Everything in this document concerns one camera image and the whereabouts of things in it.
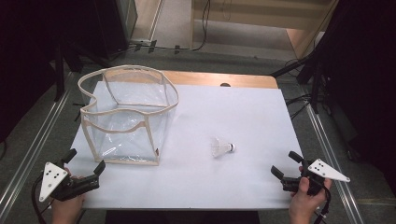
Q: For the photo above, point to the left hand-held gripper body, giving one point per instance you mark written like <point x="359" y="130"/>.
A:
<point x="53" y="180"/>

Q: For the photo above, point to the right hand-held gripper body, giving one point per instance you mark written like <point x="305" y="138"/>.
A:
<point x="323" y="170"/>

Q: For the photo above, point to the clear plastic bag beige trim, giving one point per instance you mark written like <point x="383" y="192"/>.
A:
<point x="124" y="143"/>

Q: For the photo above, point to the white shuttlecock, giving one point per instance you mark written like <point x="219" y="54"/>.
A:
<point x="219" y="147"/>

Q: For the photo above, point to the person's left hand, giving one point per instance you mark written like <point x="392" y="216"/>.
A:
<point x="67" y="210"/>

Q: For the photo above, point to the person's right hand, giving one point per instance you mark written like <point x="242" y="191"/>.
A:
<point x="303" y="205"/>

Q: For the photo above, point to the white table cover sheet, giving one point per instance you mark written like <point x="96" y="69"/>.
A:
<point x="236" y="118"/>

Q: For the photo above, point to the black stand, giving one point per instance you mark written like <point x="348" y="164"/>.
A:
<point x="315" y="84"/>
<point x="59" y="74"/>

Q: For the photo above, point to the dark curtain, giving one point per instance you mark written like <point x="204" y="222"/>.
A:
<point x="25" y="62"/>
<point x="364" y="77"/>

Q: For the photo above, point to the black cabinet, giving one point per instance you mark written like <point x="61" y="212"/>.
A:
<point x="109" y="28"/>

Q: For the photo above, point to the metal floor rail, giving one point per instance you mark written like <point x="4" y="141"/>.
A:
<point x="334" y="161"/>
<point x="34" y="152"/>

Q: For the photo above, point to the light wooden frame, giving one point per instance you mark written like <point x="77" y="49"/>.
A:
<point x="249" y="18"/>

